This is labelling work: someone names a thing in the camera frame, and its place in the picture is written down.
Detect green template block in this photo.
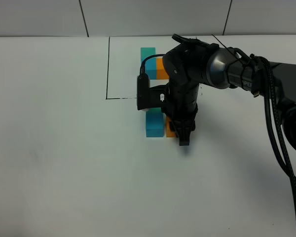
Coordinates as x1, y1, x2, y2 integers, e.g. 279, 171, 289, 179
140, 47, 156, 63

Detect orange template block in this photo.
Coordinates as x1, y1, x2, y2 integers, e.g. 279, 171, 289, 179
156, 58, 169, 80

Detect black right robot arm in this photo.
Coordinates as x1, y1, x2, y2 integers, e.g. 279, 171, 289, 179
162, 34, 296, 150

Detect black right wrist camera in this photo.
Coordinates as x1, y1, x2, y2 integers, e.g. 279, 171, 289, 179
137, 73, 167, 111

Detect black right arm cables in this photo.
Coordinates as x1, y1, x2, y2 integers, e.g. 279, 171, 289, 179
139, 34, 296, 237

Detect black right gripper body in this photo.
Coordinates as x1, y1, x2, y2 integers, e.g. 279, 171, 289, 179
164, 81, 199, 121

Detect blue template block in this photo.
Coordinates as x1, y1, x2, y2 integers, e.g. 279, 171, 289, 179
145, 57, 156, 79

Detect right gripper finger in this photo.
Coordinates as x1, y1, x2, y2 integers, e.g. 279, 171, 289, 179
171, 120, 195, 146

